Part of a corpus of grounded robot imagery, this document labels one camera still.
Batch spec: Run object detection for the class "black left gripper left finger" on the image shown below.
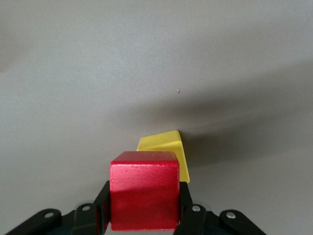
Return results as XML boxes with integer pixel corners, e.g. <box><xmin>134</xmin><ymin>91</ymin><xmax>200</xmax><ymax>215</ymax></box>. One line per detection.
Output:
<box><xmin>3</xmin><ymin>180</ymin><xmax>112</xmax><ymax>235</ymax></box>

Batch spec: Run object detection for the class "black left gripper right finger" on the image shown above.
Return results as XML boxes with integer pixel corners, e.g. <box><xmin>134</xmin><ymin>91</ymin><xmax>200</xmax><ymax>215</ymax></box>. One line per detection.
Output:
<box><xmin>174</xmin><ymin>181</ymin><xmax>268</xmax><ymax>235</ymax></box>

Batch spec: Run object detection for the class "yellow wooden block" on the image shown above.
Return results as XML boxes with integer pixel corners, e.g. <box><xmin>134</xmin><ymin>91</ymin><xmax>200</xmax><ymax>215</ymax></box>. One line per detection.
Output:
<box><xmin>136</xmin><ymin>129</ymin><xmax>192</xmax><ymax>183</ymax></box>

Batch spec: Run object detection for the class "red wooden block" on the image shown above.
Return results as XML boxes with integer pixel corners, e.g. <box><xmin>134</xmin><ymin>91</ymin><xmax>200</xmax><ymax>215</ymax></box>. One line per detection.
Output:
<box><xmin>110</xmin><ymin>151</ymin><xmax>180</xmax><ymax>232</ymax></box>

